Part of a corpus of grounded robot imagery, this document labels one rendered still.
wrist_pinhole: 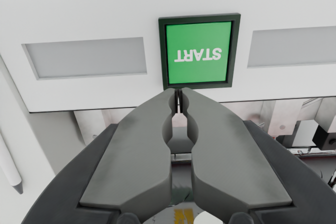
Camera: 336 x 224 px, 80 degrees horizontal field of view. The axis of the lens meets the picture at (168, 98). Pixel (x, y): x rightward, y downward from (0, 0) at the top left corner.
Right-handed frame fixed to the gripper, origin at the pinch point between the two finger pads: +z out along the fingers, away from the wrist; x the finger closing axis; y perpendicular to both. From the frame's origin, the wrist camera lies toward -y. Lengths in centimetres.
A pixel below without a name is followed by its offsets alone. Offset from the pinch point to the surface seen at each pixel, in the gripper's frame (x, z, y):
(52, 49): -9.5, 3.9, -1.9
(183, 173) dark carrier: 0.5, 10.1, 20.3
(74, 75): -8.5, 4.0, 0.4
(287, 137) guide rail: 18.8, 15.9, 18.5
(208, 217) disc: 5.2, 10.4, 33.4
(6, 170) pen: -16.9, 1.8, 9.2
